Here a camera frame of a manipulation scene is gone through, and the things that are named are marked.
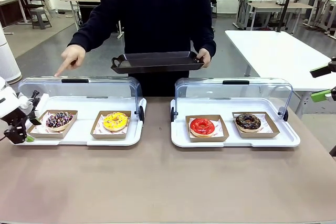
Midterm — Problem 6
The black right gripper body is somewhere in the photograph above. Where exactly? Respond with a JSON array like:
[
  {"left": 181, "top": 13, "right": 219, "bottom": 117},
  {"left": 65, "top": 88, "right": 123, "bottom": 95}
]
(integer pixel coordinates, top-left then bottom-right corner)
[{"left": 327, "top": 56, "right": 336, "bottom": 101}]

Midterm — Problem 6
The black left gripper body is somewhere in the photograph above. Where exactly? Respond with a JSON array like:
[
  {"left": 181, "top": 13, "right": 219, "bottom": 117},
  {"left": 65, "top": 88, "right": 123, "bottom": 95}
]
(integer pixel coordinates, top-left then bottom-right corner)
[{"left": 0, "top": 108, "right": 28, "bottom": 132}]

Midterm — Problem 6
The white printed paper liner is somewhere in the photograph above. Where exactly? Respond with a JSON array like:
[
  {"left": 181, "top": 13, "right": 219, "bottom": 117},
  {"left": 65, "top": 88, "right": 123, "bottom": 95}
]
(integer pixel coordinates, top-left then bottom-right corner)
[
  {"left": 187, "top": 116, "right": 226, "bottom": 140},
  {"left": 94, "top": 112, "right": 131, "bottom": 134},
  {"left": 36, "top": 111, "right": 77, "bottom": 132},
  {"left": 235, "top": 113, "right": 272, "bottom": 133}
]

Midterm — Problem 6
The brown cardboard donut box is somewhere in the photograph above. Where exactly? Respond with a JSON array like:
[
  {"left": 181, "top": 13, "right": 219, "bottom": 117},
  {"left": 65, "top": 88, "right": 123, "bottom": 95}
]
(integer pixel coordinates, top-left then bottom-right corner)
[
  {"left": 27, "top": 109, "right": 79, "bottom": 140},
  {"left": 90, "top": 110, "right": 132, "bottom": 140},
  {"left": 232, "top": 111, "right": 280, "bottom": 139},
  {"left": 185, "top": 114, "right": 230, "bottom": 143}
]

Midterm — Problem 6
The chocolate donut with coloured sprinkles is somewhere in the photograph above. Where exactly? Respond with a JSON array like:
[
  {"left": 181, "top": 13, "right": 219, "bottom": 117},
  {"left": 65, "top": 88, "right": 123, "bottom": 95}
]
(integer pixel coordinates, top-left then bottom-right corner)
[{"left": 46, "top": 111, "right": 75, "bottom": 132}]

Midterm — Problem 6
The red glazed donut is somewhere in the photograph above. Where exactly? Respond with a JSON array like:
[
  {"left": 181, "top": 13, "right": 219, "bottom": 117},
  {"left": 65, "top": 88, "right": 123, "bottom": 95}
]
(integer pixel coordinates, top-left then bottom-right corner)
[{"left": 189, "top": 118, "right": 217, "bottom": 138}]

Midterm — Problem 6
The black rectangular serving tray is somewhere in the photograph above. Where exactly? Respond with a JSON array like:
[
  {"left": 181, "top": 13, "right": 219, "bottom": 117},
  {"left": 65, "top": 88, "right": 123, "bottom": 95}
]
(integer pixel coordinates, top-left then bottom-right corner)
[{"left": 110, "top": 50, "right": 205, "bottom": 74}]

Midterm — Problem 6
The person's right forearm navy sleeve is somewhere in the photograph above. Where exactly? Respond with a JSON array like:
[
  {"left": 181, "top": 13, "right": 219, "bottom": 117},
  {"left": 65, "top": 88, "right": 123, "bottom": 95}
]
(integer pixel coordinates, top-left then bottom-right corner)
[{"left": 67, "top": 11, "right": 108, "bottom": 53}]

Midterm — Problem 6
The person's left forearm navy sleeve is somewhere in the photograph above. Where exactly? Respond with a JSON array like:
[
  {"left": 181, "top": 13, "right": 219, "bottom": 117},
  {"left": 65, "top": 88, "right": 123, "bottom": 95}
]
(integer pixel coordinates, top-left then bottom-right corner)
[{"left": 191, "top": 16, "right": 217, "bottom": 55}]

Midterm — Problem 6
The chocolate donut with nut crumbs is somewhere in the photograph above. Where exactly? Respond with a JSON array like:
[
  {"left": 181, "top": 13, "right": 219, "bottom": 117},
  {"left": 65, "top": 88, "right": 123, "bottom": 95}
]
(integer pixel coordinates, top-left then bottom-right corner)
[{"left": 235, "top": 113, "right": 262, "bottom": 133}]

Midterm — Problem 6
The yellow glazed donut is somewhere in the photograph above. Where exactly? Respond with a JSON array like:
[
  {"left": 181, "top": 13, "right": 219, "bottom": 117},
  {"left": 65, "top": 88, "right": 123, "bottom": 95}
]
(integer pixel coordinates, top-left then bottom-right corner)
[{"left": 102, "top": 112, "right": 130, "bottom": 132}]

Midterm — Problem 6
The person's right hand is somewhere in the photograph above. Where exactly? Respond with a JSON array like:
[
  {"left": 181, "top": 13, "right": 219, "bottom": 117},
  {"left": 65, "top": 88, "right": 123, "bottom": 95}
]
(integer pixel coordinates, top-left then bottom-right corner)
[{"left": 54, "top": 45, "right": 87, "bottom": 78}]

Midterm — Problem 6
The person's left hand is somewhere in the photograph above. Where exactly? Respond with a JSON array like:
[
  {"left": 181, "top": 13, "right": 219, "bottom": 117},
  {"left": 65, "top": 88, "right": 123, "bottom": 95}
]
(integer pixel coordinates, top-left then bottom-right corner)
[{"left": 196, "top": 48, "right": 213, "bottom": 69}]

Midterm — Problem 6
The large white table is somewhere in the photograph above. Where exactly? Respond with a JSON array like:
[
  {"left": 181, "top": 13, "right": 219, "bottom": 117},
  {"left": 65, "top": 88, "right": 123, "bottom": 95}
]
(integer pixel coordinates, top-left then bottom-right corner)
[{"left": 225, "top": 29, "right": 336, "bottom": 120}]

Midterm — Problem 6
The white cylindrical air purifier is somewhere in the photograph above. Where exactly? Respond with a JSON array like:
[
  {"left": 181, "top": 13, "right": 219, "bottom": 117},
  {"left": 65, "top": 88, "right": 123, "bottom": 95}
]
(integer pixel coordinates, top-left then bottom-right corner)
[{"left": 0, "top": 22, "right": 23, "bottom": 85}]

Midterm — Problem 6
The clear display case lid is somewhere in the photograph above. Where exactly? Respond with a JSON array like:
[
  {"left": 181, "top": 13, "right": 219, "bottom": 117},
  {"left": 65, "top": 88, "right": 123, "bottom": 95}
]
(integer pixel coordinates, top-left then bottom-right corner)
[
  {"left": 170, "top": 77, "right": 293, "bottom": 123},
  {"left": 17, "top": 76, "right": 145, "bottom": 125}
]

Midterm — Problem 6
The grey lab workbench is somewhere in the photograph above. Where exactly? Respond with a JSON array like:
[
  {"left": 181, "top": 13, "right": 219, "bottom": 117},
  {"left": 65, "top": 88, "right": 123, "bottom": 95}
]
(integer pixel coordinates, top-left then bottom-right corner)
[{"left": 235, "top": 0, "right": 313, "bottom": 32}]

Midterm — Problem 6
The grey step stool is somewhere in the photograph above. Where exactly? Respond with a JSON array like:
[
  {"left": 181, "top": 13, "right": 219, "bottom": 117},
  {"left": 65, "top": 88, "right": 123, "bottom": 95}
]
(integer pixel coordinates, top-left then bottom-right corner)
[{"left": 30, "top": 8, "right": 53, "bottom": 30}]

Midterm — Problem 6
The black box under table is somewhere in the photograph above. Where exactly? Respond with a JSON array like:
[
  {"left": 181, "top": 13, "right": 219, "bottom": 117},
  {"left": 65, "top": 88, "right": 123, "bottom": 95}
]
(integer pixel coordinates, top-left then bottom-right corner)
[{"left": 78, "top": 1, "right": 102, "bottom": 27}]

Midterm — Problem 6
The navy FILA sweatshirt torso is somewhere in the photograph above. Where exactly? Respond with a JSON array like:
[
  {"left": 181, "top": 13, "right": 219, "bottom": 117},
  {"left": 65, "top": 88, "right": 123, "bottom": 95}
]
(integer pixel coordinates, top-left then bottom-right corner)
[{"left": 89, "top": 0, "right": 214, "bottom": 98}]

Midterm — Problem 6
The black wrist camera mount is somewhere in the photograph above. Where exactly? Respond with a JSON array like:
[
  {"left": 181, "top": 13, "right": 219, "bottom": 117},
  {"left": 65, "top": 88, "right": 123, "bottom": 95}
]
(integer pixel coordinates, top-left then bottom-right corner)
[{"left": 29, "top": 90, "right": 40, "bottom": 104}]

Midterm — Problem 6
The black camera stand pole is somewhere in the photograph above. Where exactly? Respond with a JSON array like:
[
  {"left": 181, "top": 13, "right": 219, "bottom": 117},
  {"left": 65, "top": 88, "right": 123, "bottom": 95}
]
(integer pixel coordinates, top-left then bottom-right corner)
[{"left": 274, "top": 0, "right": 300, "bottom": 34}]

